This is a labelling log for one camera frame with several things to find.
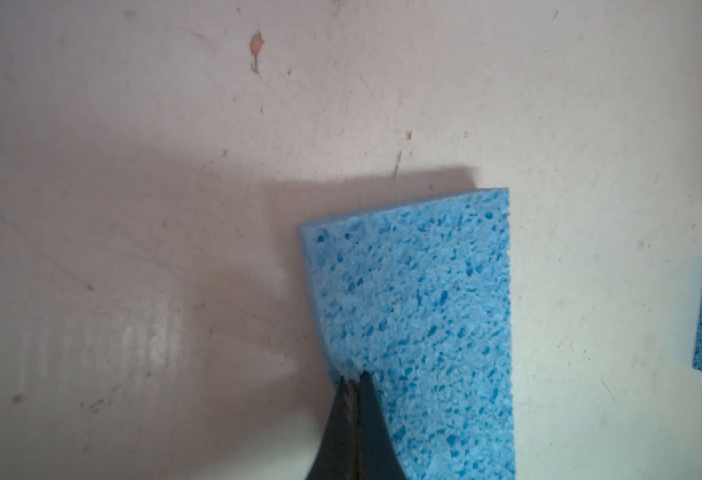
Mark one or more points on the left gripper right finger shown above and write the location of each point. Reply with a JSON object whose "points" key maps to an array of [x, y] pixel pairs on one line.
{"points": [[376, 456]]}

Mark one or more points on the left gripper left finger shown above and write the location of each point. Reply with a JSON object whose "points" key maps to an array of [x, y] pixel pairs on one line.
{"points": [[337, 456]]}

